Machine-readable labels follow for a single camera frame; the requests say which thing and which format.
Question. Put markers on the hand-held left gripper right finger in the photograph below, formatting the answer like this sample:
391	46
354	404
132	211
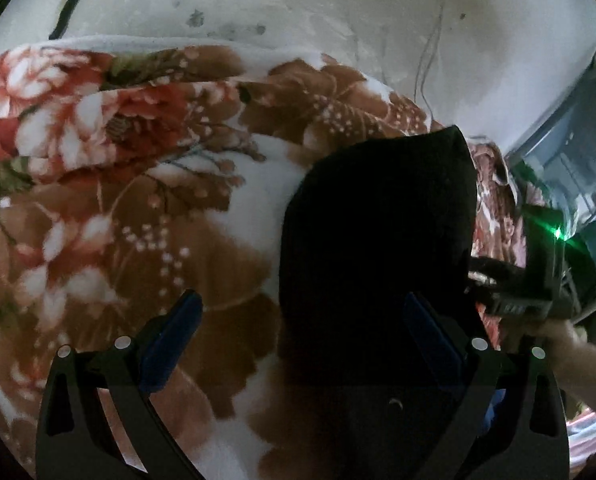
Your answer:
428	332

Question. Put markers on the person's right forearm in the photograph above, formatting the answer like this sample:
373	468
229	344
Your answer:
585	365

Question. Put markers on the pale blue mosquito net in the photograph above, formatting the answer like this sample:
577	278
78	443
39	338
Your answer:
568	150

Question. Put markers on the black and blue hoodie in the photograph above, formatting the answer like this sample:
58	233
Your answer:
378	235

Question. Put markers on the red patterned floral blanket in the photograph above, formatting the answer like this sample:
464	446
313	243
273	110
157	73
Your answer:
493	210

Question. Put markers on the brown floral fleece blanket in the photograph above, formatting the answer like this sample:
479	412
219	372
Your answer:
128	210

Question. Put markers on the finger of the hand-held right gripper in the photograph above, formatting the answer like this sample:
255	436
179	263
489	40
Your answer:
515	307
495	269

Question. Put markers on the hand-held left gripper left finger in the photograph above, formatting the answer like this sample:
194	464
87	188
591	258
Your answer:
178	332

